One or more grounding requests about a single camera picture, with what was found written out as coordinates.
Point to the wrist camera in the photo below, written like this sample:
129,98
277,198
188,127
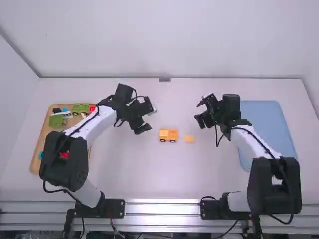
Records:
153,109
209,99

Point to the blue mat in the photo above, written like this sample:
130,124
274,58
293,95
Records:
274,124

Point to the green wheeled toy brick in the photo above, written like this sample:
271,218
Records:
80,109

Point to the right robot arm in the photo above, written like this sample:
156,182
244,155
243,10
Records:
249,142

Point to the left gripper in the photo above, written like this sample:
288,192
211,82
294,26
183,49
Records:
137,114

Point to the tan tray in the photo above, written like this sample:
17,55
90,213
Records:
42,139

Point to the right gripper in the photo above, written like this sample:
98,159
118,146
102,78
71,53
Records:
215,113

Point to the yellow toy car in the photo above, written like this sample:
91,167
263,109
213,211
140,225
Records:
169,135

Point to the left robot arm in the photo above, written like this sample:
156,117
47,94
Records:
82,129

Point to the cyan toy brick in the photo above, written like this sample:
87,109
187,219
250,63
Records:
41,155
65,109

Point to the long white toy brick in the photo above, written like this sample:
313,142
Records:
62,114

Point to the yellow toy brick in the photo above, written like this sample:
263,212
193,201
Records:
190,139

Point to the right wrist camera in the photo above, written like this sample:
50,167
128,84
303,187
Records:
209,99

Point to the silver rails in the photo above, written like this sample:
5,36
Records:
162,211

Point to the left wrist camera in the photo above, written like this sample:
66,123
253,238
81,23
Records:
153,109

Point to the red toy brick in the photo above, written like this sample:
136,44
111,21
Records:
92,108
64,155

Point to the black toy brick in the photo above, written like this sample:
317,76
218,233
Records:
56,110

